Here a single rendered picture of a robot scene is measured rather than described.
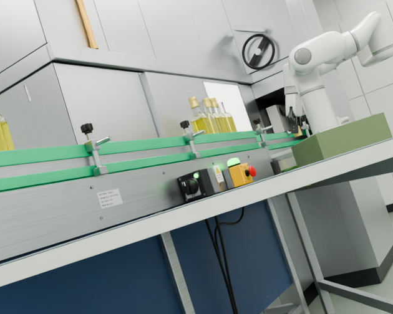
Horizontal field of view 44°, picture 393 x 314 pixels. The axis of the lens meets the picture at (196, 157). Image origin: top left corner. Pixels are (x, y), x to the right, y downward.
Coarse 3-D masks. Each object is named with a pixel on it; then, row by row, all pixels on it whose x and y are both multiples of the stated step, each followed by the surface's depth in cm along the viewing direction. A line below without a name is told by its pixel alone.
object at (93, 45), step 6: (78, 0) 181; (84, 6) 181; (84, 12) 180; (84, 18) 180; (84, 24) 180; (90, 30) 180; (90, 36) 179; (90, 42) 179; (96, 42) 179; (96, 48) 179
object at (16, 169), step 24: (120, 144) 130; (144, 144) 139; (168, 144) 150; (216, 144) 176; (240, 144) 193; (0, 168) 97; (24, 168) 102; (48, 168) 107; (72, 168) 113; (120, 168) 127
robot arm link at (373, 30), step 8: (368, 16) 173; (376, 16) 172; (360, 24) 172; (368, 24) 171; (376, 24) 172; (384, 24) 175; (352, 32) 171; (360, 32) 171; (368, 32) 170; (376, 32) 175; (384, 32) 175; (360, 40) 171; (368, 40) 172; (376, 40) 175; (384, 40) 175; (392, 40) 176; (360, 48) 173; (376, 48) 176
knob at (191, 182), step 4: (188, 180) 140; (192, 180) 140; (184, 184) 139; (188, 184) 140; (192, 184) 139; (196, 184) 140; (184, 188) 141; (188, 188) 139; (192, 188) 139; (196, 188) 140; (188, 192) 139; (192, 192) 139; (196, 192) 141
